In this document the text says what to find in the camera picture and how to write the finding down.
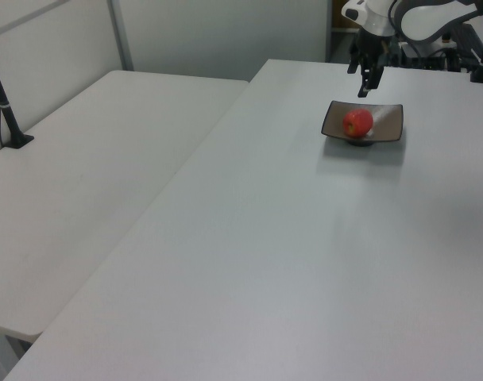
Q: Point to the grey metal partition post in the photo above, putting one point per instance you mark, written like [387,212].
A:
[120,35]

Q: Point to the black electronics box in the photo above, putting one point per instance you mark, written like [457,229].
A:
[432,59]

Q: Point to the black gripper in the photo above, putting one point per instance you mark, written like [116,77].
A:
[372,47]

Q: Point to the black keyboard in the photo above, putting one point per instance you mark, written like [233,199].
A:
[468,39]

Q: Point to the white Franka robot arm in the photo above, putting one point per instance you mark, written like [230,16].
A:
[416,20]

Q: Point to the black camera stand with base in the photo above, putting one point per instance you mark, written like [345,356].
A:
[5,107]

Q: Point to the red apple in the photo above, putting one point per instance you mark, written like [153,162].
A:
[357,123]

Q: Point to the square brown ceramic plate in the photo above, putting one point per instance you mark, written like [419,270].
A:
[384,123]

